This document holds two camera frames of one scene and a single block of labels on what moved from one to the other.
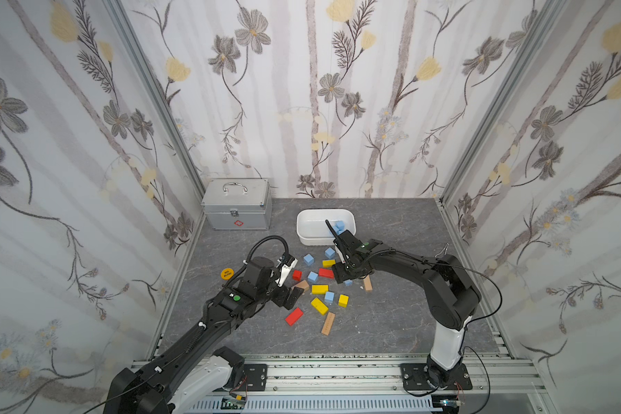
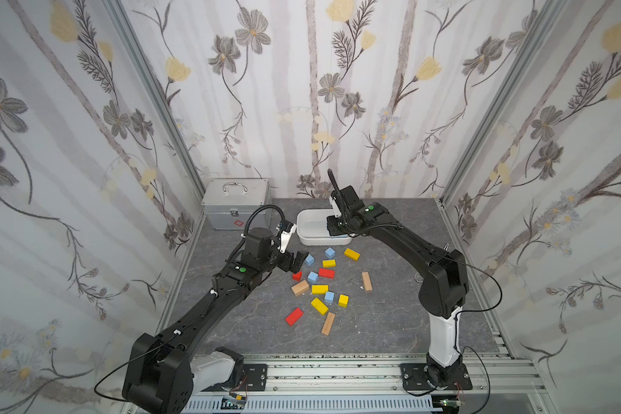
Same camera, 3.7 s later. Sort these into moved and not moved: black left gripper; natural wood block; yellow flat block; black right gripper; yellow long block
Moved: black left gripper; black right gripper
Not moved: yellow flat block; yellow long block; natural wood block
